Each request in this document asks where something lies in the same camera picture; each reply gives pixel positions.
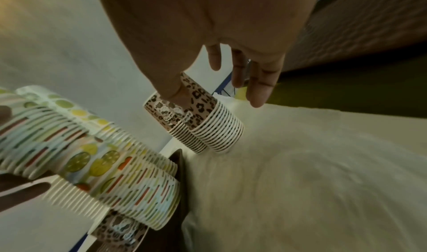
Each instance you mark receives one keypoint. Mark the white table cloth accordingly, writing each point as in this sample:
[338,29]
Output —
[300,179]

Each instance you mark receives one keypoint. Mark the person's left hand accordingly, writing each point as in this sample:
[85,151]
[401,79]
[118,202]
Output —
[16,190]

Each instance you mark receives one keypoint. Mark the plain white paper cup stack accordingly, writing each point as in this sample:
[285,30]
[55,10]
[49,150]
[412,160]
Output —
[76,198]

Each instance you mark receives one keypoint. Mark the lime print paper cup stack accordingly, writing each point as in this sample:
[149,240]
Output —
[83,115]
[83,161]

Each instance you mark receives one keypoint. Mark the leopard print paper cup stack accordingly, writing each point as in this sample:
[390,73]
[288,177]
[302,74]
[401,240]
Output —
[213,124]
[120,229]
[166,119]

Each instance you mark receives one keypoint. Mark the blue metal frame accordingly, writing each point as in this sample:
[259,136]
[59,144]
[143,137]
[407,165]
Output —
[224,84]

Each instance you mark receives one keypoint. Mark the person's right hand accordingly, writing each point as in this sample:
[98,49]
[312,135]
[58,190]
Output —
[206,13]

